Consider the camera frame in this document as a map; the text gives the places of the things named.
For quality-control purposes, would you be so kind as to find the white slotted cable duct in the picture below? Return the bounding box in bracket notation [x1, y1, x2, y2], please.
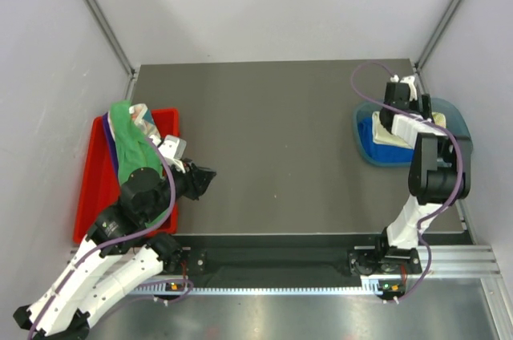
[129, 278, 404, 296]

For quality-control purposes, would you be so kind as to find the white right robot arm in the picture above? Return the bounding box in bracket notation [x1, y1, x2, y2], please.
[373, 75, 473, 273]

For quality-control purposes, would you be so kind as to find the light patterned towel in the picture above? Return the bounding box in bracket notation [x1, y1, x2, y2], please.
[129, 103, 161, 140]

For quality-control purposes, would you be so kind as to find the yellow patterned towel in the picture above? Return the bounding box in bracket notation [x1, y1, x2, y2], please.
[371, 111, 442, 149]

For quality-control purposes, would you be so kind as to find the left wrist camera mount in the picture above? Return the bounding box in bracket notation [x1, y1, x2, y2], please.
[150, 135, 187, 172]

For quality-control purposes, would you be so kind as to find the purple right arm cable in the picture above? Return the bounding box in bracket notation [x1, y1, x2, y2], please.
[350, 62, 466, 304]

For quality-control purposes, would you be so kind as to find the blue towel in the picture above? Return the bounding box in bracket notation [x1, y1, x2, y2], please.
[357, 117, 414, 167]

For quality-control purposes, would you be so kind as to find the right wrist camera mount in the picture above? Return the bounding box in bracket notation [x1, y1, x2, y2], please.
[390, 75, 418, 101]

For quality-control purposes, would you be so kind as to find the green towel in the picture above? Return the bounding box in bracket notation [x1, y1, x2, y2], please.
[107, 101, 170, 192]

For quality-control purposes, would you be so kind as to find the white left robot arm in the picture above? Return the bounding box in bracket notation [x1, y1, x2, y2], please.
[13, 160, 216, 339]

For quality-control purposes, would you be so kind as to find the translucent blue tray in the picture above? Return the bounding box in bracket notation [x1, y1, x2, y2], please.
[353, 98, 471, 168]

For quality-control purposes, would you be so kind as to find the red plastic bin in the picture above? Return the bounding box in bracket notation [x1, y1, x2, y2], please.
[72, 108, 180, 244]

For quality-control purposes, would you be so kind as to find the purple towel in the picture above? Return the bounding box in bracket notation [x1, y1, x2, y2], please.
[101, 112, 119, 175]

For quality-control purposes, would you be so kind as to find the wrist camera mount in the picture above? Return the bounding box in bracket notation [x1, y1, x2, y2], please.
[150, 135, 187, 172]
[390, 75, 418, 101]

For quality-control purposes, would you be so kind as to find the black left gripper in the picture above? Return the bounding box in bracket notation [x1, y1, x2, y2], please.
[143, 157, 217, 223]

